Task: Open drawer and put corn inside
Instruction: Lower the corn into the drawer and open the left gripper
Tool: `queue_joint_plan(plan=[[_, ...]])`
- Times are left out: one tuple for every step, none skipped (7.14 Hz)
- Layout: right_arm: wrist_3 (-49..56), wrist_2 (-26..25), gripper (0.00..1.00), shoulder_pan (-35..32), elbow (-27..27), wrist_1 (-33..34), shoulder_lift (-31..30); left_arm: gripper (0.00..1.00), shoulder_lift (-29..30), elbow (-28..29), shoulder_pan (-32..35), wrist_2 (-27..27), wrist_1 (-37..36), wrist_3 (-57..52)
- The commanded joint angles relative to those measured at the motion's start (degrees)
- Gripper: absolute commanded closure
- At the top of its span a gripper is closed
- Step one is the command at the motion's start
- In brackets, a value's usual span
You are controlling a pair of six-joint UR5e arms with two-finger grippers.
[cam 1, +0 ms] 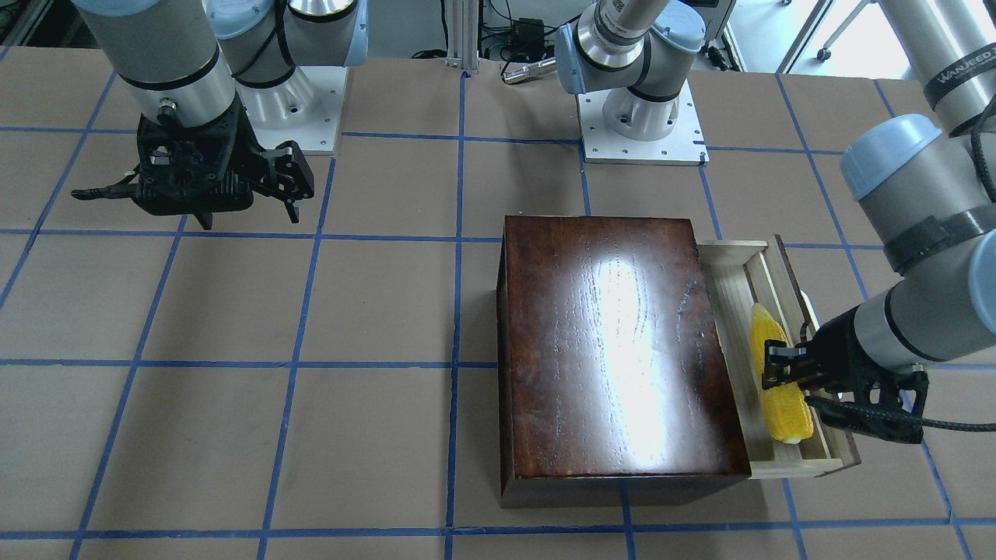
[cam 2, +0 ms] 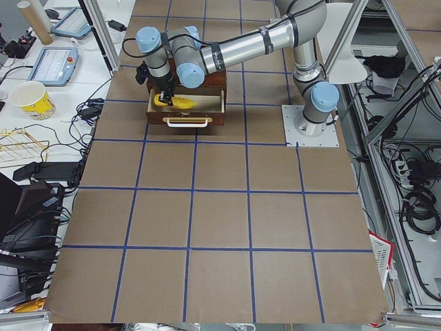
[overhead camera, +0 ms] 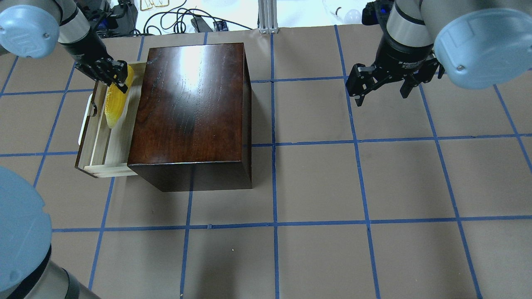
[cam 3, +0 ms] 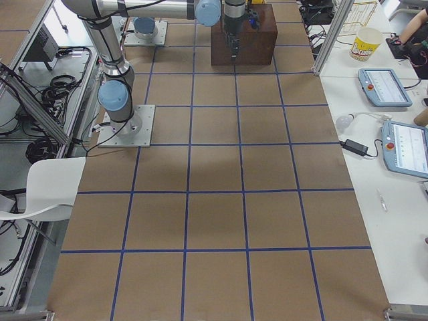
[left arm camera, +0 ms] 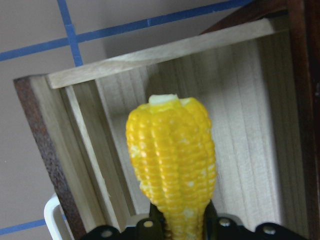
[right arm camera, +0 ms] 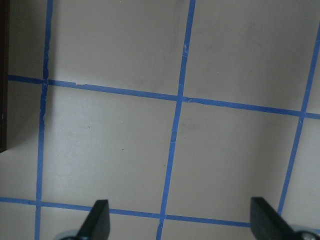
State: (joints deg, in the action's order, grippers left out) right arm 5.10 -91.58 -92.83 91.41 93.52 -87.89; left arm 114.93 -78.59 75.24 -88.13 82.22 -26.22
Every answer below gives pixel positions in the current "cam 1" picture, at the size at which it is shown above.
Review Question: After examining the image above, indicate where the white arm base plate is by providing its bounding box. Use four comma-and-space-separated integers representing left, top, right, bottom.
236, 66, 349, 156

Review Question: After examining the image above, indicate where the aluminium frame post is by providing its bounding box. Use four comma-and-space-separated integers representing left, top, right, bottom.
442, 0, 482, 75

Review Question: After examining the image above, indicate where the dark wooden drawer cabinet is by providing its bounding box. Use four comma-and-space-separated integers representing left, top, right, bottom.
496, 215, 752, 508

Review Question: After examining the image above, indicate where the yellow corn cob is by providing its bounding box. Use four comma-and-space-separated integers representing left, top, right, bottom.
750, 303, 814, 444

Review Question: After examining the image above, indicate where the grey robot arm near corn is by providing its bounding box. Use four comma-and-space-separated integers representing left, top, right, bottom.
751, 1, 995, 444

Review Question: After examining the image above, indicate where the light wood drawer white handle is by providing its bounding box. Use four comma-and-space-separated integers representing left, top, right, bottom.
697, 235, 861, 479

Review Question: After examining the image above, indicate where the black gripper near corn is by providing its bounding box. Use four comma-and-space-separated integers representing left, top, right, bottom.
761, 309, 929, 444

